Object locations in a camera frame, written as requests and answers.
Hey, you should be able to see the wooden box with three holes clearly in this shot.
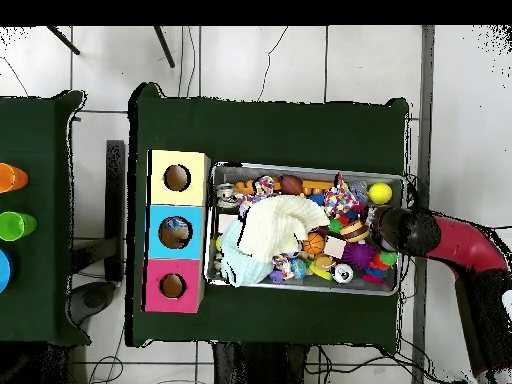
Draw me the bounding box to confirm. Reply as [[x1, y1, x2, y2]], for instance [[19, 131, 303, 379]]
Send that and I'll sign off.
[[141, 149, 212, 314]]

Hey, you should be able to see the dark green table cloth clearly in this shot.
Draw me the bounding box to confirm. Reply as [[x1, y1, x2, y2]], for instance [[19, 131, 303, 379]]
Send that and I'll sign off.
[[125, 81, 410, 348], [0, 89, 92, 347]]

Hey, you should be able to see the shallow silver mesh bin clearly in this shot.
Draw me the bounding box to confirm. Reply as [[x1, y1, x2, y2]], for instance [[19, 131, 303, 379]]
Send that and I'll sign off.
[[202, 161, 405, 297]]

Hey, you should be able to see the orange toy basketball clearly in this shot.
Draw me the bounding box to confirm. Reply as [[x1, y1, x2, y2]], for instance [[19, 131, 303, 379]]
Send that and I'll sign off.
[[302, 231, 327, 256]]

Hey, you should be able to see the green plastic cup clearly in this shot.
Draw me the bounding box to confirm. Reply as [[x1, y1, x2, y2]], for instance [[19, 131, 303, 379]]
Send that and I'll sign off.
[[0, 210, 38, 242]]

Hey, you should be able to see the black tripod leg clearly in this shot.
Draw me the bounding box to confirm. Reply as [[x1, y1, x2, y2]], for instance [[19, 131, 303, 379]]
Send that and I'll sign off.
[[46, 25, 81, 56], [153, 25, 176, 69]]

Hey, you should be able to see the cream waffle cloth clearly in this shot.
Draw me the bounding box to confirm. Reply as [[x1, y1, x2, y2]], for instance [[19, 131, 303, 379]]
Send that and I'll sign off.
[[236, 194, 331, 263]]

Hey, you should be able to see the grey round stand foot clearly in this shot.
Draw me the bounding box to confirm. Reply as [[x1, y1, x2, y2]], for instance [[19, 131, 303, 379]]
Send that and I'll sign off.
[[67, 281, 117, 326]]

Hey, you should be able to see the purple spiky ball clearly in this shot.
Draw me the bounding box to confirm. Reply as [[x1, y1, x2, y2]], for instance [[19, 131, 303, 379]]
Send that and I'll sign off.
[[341, 241, 377, 271]]

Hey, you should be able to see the crushed metal can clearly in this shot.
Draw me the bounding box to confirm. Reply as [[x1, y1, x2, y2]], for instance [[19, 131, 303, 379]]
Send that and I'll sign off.
[[215, 182, 240, 209]]

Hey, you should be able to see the brown toy football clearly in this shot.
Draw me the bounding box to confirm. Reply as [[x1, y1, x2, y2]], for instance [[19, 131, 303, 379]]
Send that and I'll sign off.
[[279, 174, 304, 196]]

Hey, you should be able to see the yellow ball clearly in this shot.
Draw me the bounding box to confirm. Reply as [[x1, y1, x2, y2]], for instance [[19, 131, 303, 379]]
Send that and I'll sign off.
[[367, 182, 394, 206]]

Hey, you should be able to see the orange plastic cup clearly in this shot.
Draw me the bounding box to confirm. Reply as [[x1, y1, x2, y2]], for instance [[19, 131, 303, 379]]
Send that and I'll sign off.
[[0, 162, 29, 194]]

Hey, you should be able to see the mint green waffle cloth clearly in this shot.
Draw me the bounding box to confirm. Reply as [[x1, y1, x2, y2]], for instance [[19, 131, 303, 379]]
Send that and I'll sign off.
[[218, 218, 275, 288]]

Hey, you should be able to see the blue plastic cup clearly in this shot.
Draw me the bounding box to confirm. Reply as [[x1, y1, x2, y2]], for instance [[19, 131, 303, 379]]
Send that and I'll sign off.
[[0, 248, 13, 294]]

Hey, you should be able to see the tan brown toy burger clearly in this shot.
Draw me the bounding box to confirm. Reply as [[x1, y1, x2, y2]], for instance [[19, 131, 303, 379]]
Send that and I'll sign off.
[[339, 219, 370, 244]]

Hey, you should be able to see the plain wooden cube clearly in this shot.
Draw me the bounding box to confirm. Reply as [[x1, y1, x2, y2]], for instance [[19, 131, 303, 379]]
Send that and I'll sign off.
[[322, 236, 347, 260]]

